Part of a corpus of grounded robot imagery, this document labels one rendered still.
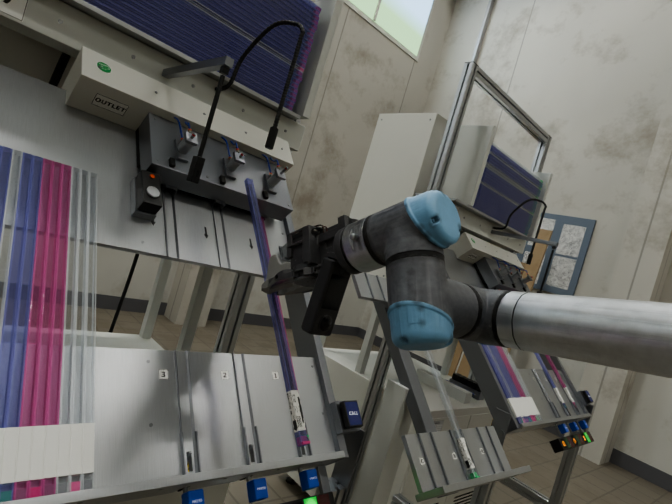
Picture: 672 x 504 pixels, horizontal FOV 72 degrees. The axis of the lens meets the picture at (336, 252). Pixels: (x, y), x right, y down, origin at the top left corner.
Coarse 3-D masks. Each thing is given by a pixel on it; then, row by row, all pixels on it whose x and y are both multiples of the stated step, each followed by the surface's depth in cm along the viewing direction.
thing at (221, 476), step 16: (256, 464) 72; (272, 464) 74; (288, 464) 76; (304, 464) 79; (320, 464) 85; (160, 480) 61; (176, 480) 62; (192, 480) 64; (208, 480) 66; (224, 480) 70; (240, 480) 76; (48, 496) 52; (64, 496) 53; (80, 496) 54; (96, 496) 55; (112, 496) 57; (128, 496) 60; (144, 496) 64
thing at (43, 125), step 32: (0, 64) 79; (0, 96) 76; (32, 96) 81; (64, 96) 86; (0, 128) 73; (32, 128) 77; (64, 128) 82; (96, 128) 87; (128, 128) 93; (64, 160) 78; (96, 160) 83; (128, 160) 88; (128, 192) 84; (128, 224) 81; (160, 224) 86; (192, 224) 91; (224, 224) 98; (160, 256) 83; (192, 256) 87; (224, 256) 93; (256, 256) 99
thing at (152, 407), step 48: (96, 384) 64; (144, 384) 68; (192, 384) 74; (240, 384) 80; (96, 432) 60; (144, 432) 65; (192, 432) 69; (240, 432) 75; (288, 432) 82; (96, 480) 58; (144, 480) 62
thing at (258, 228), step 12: (252, 180) 91; (252, 192) 89; (252, 204) 87; (252, 216) 87; (264, 240) 84; (264, 252) 82; (264, 264) 81; (264, 276) 80; (276, 300) 78; (276, 312) 77; (276, 324) 75; (276, 336) 75; (288, 348) 74; (288, 360) 73; (288, 372) 71; (288, 384) 71; (300, 432) 67; (300, 444) 66
